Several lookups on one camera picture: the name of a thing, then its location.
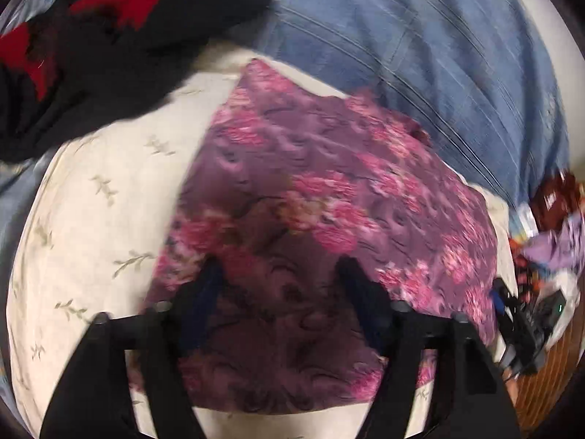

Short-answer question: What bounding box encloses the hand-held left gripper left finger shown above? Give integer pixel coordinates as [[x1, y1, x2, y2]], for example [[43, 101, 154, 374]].
[[39, 256, 227, 439]]

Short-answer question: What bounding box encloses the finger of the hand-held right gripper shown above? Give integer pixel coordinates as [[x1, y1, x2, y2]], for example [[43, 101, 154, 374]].
[[491, 277, 517, 316]]

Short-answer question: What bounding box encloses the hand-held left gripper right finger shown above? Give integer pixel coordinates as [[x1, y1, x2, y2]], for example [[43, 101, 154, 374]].
[[336, 256, 522, 439]]

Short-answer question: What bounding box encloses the purple floral shirt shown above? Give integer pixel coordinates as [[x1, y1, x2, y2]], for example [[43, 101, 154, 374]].
[[128, 57, 501, 414]]

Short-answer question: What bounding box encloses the colourful striped cloth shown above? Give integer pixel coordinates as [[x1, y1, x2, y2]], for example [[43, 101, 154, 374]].
[[509, 238, 537, 303]]

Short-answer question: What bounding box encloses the light purple cloth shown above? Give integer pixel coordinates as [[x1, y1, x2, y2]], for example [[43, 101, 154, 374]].
[[521, 217, 585, 270]]

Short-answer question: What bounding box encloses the dark red plastic bag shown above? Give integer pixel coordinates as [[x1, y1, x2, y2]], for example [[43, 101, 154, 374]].
[[530, 171, 585, 234]]

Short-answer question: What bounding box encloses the cream leaf-print bed sheet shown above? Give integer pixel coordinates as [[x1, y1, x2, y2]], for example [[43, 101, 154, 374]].
[[7, 48, 519, 439]]

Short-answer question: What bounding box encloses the grey striped blanket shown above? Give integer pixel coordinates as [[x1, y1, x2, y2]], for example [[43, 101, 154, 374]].
[[0, 155, 62, 403]]

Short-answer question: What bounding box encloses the black and red garment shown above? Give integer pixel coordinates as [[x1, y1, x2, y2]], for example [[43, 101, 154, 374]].
[[0, 0, 272, 163]]

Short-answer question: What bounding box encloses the blue plaid quilt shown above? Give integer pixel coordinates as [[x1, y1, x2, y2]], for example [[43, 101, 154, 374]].
[[238, 0, 570, 211]]

